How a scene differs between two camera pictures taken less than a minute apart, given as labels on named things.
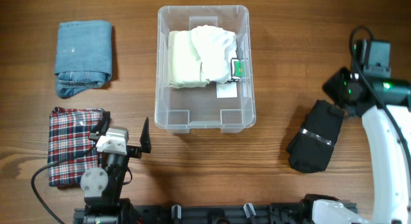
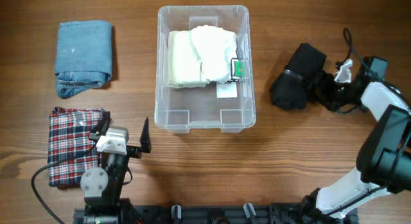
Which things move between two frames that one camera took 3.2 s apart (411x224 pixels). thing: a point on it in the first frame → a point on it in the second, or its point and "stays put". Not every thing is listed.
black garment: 310,150 → 292,88
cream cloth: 184,61 stays put
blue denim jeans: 83,56 stays put
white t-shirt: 216,47 stays put
